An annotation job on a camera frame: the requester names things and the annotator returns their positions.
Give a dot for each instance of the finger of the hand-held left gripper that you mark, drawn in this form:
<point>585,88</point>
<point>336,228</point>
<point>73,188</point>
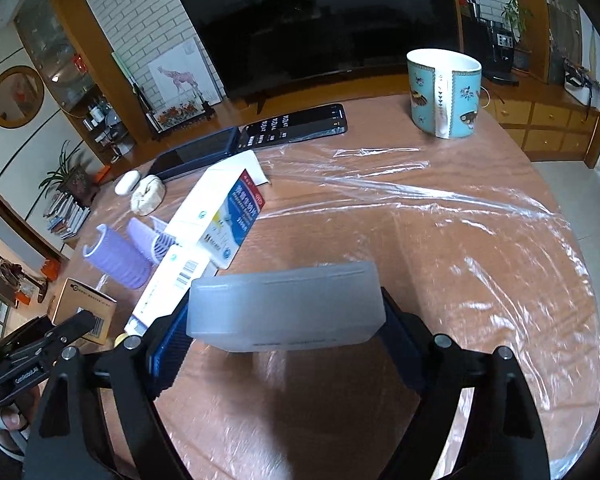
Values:
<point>45,337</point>

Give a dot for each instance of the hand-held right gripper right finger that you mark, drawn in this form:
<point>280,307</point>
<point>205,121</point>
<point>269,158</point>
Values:
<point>405,350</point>

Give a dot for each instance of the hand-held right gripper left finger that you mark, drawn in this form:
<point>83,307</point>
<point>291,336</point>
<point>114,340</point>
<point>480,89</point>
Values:
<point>167,355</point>

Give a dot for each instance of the brown cardboard box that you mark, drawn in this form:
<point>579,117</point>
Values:
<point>75,300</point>

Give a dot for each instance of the purple hair roller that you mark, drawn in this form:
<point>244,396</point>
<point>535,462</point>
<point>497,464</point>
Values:
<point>117,260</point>
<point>147,240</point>

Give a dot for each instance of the translucent white plastic box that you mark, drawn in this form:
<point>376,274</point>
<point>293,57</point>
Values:
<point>285,310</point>

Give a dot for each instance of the white blue medicine box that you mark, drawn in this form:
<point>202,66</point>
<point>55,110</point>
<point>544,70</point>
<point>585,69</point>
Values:
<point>215,215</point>

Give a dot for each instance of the person's left hand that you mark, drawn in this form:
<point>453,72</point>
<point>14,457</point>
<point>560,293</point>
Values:
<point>14,417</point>

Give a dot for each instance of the long white barcode carton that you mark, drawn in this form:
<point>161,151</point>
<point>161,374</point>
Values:
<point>172,280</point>

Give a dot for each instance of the stack of books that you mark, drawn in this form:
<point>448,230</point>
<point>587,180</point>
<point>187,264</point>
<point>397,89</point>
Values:
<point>67,217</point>

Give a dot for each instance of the clear plastic table cover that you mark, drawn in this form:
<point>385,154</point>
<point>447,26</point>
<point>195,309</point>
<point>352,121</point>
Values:
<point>430,210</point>

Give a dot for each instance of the beige crumpled paper ball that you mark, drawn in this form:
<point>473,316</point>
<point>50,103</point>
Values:
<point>147,196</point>

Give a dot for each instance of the long-leaf potted plant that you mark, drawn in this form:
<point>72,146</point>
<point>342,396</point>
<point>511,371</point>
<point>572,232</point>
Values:
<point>75,180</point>

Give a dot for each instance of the white oval soap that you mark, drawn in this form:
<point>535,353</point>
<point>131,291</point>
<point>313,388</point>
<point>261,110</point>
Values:
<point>127,182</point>

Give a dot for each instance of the blue patterned mug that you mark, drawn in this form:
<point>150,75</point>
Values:
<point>422,95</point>

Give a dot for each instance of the wooden sideboard with drawers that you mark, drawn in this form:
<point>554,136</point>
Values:
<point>550,120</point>

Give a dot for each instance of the giraffe painting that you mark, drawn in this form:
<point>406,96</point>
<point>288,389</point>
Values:
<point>180,80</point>

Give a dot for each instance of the glass display cabinet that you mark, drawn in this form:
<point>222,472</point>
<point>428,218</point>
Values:
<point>65,55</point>

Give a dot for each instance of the black coffee machine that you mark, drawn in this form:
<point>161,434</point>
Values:
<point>500,50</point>

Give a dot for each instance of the black white pouch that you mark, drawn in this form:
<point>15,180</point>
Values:
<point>582,80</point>

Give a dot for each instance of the black flat television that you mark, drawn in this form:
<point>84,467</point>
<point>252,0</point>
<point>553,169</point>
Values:
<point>320,25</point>

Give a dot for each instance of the small-leaf potted plant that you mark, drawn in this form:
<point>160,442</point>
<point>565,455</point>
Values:
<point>517,15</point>

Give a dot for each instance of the round wooden wall plaque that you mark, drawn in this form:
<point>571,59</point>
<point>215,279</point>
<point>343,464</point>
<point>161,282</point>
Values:
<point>16,96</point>

